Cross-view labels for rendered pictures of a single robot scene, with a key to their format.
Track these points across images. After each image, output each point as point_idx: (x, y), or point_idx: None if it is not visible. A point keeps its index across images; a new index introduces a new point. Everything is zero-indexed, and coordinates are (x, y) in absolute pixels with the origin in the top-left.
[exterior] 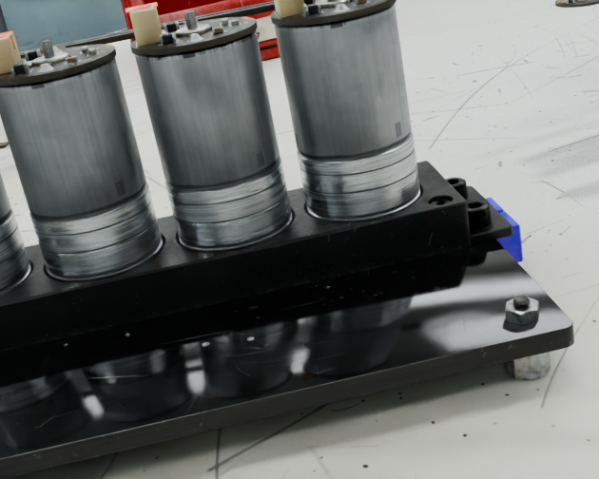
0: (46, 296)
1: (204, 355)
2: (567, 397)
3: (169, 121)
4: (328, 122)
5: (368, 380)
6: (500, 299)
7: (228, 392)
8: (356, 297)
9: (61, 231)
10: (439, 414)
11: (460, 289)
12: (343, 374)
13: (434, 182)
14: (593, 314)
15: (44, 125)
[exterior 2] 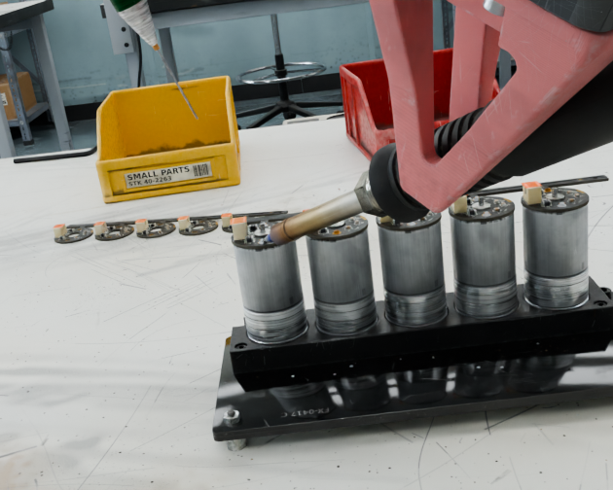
0: (393, 333)
1: (479, 373)
2: None
3: (466, 252)
4: (547, 259)
5: (566, 395)
6: None
7: (497, 393)
8: (554, 351)
9: (404, 301)
10: (598, 415)
11: (610, 353)
12: (555, 391)
13: (595, 291)
14: None
15: (407, 251)
